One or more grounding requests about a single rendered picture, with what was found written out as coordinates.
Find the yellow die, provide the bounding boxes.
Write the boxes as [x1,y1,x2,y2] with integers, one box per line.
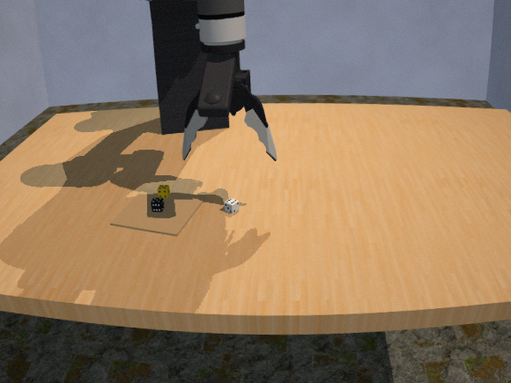
[158,185,170,198]

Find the tan square mat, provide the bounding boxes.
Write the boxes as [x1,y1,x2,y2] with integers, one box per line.
[110,188,206,237]

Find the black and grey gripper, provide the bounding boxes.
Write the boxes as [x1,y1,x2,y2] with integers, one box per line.
[182,40,277,161]

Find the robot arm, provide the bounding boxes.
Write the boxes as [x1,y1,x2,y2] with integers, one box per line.
[183,0,246,117]

